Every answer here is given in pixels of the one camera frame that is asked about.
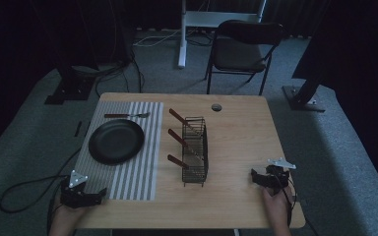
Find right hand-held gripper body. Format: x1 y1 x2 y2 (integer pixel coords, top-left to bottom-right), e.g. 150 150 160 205
264 157 298 195

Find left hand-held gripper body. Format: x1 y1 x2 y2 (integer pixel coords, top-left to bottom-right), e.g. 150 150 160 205
59 169 93 209

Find person's left hand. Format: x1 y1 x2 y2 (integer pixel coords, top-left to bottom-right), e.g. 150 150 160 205
52 196 91 229

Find person's right hand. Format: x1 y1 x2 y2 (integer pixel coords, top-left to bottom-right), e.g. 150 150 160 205
261 184 293 225

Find grey striped placemat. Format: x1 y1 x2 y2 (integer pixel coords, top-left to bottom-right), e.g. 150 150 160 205
74 100 164 202

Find black round plate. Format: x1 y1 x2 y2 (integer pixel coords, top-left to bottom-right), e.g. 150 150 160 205
88 118 146 166

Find black stand with bolted base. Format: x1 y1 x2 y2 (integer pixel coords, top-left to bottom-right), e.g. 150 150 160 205
282 73 327 113

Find black stand with square base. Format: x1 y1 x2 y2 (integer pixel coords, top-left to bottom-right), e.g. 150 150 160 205
43 48 96 106

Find black folding chair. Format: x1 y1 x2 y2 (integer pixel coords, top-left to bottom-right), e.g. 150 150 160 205
204 19 285 96

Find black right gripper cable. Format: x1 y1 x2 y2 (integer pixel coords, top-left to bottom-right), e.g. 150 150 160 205
274 175 320 236

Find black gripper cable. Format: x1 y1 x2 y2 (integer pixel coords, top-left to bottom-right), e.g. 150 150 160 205
274 175 320 236
0 147 83 236

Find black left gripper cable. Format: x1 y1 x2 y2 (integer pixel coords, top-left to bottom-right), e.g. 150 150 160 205
0 147 83 236

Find black wire cutlery rack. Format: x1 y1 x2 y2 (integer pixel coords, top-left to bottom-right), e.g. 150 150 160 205
180 116 210 188

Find brown-handled utensil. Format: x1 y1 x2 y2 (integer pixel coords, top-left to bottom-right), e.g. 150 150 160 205
166 153 198 175
167 128 205 161
168 108 202 136

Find black floor cables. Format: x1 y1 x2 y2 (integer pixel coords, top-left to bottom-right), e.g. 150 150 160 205
70 38 146 98

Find white desk frame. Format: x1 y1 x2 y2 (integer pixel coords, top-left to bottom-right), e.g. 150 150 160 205
177 0 268 69

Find white floor cable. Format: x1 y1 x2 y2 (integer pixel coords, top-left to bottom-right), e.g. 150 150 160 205
132 29 182 47

